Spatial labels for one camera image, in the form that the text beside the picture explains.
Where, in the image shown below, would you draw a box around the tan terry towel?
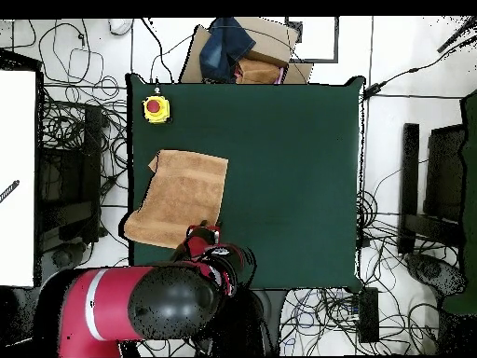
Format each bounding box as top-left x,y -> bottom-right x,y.
123,148 -> 229,250

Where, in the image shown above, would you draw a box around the black flat floor bar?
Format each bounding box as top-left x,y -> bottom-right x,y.
397,122 -> 421,256

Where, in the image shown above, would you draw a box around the dark green tablecloth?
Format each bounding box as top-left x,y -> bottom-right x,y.
125,72 -> 367,294

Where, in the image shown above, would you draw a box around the yellow emergency stop button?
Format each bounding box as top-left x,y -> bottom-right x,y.
142,94 -> 172,125

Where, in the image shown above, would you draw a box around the black caster base leg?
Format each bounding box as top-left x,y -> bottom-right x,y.
36,241 -> 89,284
403,251 -> 467,299

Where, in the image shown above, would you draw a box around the orange folded towel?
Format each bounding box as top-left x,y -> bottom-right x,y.
235,57 -> 286,85

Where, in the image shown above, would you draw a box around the blue denim jeans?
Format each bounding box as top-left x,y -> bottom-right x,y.
198,16 -> 257,84

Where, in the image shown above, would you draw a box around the brown cardboard box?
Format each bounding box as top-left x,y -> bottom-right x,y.
178,16 -> 315,85

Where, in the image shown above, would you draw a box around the black power adapter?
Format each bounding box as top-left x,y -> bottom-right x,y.
361,82 -> 383,101

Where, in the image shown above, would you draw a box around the person's white shoe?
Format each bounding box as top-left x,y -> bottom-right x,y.
108,17 -> 134,37

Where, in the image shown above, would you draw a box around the green cloth covered table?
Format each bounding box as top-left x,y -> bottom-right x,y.
441,89 -> 477,316

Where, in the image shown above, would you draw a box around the black tripod leg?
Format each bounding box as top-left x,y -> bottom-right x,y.
437,16 -> 477,53

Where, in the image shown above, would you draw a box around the tangle of black cables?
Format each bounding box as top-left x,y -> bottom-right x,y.
36,18 -> 129,187
355,156 -> 463,355

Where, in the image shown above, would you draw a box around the dark square floor frame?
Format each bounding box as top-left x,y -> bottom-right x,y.
284,16 -> 340,64

